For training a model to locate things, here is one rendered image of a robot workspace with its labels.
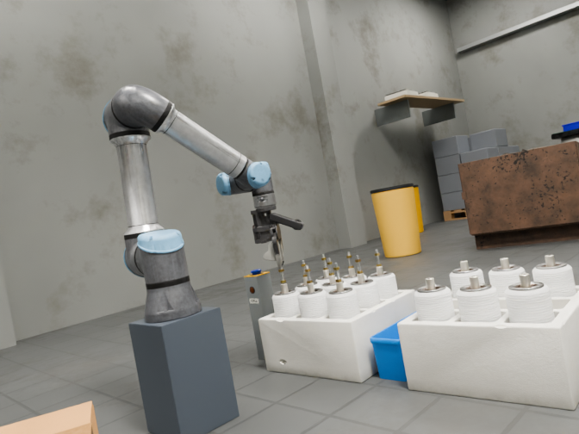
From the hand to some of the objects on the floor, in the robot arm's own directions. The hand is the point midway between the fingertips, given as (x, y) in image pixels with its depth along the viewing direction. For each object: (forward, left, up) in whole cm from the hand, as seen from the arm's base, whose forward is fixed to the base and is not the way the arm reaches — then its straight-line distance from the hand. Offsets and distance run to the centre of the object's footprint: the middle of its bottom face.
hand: (282, 263), depth 164 cm
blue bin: (+13, -38, -35) cm, 53 cm away
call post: (+3, +18, -35) cm, 39 cm away
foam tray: (+12, -11, -35) cm, 38 cm away
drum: (+236, +107, -35) cm, 262 cm away
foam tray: (+15, -64, -35) cm, 75 cm away
